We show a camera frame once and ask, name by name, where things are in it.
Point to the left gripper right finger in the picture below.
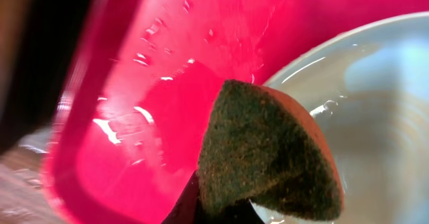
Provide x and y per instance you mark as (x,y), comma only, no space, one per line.
(239,213)

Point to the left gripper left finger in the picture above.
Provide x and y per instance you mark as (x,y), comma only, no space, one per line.
(186,209)

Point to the orange green sponge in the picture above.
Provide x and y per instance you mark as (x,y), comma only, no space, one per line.
(263,146)

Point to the pale blue plate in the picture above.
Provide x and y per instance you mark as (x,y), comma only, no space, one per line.
(368,91)

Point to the red plastic tray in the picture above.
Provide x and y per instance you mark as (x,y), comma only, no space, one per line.
(136,103)

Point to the black water tray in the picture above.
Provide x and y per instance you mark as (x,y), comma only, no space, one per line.
(38,38)

